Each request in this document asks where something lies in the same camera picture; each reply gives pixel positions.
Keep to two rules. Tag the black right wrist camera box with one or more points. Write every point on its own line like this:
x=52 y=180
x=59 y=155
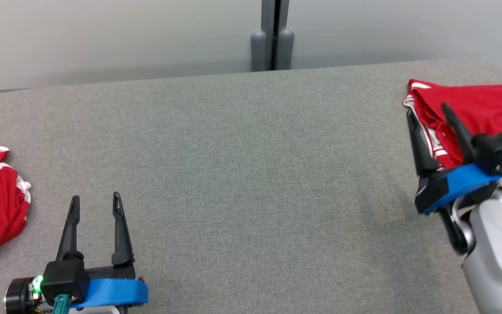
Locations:
x=497 y=150

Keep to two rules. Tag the grey cylinder post foot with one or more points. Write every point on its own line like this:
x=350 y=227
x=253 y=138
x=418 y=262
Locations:
x=258 y=50
x=286 y=49

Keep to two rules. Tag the red white shorts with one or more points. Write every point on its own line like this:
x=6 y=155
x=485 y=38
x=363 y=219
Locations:
x=486 y=104

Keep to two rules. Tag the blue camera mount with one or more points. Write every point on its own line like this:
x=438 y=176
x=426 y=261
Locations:
x=111 y=292
x=464 y=179

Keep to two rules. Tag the blue left camera mount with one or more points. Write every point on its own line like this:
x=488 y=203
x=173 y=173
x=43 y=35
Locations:
x=111 y=292

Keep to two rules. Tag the grey metal partition post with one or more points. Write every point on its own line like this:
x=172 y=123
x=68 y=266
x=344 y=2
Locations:
x=268 y=22

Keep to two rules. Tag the blue right camera mount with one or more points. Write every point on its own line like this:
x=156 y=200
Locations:
x=464 y=179

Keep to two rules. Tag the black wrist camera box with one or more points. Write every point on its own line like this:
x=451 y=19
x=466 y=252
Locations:
x=497 y=150
x=66 y=279

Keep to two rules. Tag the grey fabric sofa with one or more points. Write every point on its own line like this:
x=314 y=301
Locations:
x=251 y=174

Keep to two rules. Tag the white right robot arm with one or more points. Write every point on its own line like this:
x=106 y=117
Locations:
x=499 y=253

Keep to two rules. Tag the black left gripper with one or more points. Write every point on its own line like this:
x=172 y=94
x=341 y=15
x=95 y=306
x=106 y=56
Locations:
x=22 y=298

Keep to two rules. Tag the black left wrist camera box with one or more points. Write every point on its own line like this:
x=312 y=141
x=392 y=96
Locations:
x=66 y=279

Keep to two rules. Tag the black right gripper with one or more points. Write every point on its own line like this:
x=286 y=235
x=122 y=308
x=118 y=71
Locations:
x=432 y=179

